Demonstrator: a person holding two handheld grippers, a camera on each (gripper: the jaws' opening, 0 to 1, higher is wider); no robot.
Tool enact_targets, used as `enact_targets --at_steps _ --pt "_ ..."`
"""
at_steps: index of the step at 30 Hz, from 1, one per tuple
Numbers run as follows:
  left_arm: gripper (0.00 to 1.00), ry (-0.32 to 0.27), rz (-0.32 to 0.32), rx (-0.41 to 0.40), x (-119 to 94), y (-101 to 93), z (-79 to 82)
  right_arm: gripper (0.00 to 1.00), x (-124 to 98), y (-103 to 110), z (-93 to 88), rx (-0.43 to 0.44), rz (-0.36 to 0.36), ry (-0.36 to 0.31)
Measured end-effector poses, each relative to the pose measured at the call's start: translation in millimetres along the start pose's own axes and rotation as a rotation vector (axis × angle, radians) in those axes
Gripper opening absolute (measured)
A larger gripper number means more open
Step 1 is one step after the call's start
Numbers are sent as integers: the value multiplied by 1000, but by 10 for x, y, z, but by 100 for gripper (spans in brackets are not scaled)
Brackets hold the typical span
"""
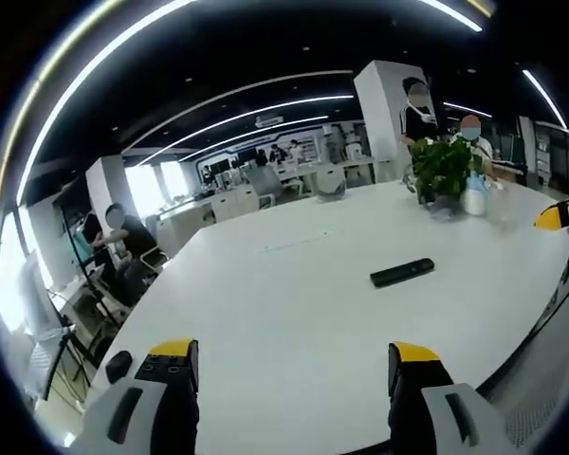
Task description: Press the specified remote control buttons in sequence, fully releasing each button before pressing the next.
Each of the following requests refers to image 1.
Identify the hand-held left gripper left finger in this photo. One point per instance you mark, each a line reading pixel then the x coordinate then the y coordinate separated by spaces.
pixel 142 403

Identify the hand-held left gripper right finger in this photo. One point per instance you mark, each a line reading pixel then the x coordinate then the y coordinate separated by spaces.
pixel 436 403

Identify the black remote control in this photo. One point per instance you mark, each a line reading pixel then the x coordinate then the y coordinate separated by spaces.
pixel 402 271

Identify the small black box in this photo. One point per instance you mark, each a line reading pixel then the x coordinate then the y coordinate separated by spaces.
pixel 118 366

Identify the clear glass container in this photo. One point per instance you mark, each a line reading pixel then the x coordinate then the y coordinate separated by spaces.
pixel 499 205

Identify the blue and white spray bottle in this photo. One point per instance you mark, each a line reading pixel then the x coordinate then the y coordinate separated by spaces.
pixel 475 194

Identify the grey mesh office chair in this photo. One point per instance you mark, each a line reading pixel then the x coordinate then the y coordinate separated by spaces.
pixel 540 360

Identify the green potted plant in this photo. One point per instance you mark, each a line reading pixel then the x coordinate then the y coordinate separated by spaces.
pixel 443 168

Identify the white square pillar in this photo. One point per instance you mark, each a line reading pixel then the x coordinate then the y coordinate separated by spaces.
pixel 377 123

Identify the white office chair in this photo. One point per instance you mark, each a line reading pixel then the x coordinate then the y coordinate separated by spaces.
pixel 331 182

